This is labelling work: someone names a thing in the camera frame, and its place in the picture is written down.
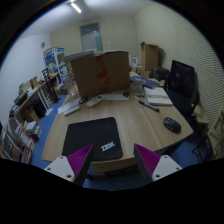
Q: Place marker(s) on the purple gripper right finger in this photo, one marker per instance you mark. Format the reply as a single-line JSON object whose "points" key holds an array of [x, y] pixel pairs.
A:
{"points": [[152, 166]]}

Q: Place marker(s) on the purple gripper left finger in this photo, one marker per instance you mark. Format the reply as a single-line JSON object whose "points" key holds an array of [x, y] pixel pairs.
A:
{"points": [[74, 167]]}

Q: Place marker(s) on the black IBM mouse pad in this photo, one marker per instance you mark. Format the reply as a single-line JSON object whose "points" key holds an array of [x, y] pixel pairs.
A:
{"points": [[102, 134]]}

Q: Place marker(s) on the black computer mouse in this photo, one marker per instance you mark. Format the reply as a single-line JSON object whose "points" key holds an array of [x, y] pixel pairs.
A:
{"points": [[172, 125]]}

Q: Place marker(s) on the white keyboard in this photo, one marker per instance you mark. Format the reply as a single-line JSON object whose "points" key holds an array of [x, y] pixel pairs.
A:
{"points": [[69, 108]]}

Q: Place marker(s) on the black marker pen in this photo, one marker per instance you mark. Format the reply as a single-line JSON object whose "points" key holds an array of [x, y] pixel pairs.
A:
{"points": [[149, 106]]}

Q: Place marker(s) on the wooden shelf unit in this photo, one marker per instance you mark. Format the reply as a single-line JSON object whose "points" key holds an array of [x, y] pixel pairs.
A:
{"points": [[18, 143]]}

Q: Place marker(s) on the open white book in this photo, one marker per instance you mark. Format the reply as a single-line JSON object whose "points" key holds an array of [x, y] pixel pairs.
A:
{"points": [[157, 96]]}

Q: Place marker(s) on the white remote control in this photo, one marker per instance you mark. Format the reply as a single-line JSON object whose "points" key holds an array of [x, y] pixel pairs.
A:
{"points": [[95, 101]]}

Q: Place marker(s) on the blue folder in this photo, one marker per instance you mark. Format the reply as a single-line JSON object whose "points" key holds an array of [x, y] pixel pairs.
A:
{"points": [[145, 82]]}

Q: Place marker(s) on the black office chair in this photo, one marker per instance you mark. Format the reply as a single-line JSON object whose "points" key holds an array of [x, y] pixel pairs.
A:
{"points": [[182, 90]]}

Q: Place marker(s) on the large cardboard box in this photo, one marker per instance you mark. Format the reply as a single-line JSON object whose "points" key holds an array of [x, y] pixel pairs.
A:
{"points": [[107, 72]]}

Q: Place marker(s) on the tall cardboard box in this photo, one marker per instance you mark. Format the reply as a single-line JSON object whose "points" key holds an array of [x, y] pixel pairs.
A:
{"points": [[149, 55]]}

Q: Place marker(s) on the grey door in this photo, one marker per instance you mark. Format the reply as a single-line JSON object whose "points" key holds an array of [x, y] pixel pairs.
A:
{"points": [[91, 37]]}

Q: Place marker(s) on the ceiling light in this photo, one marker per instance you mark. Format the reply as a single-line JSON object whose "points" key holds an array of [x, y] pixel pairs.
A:
{"points": [[76, 7]]}

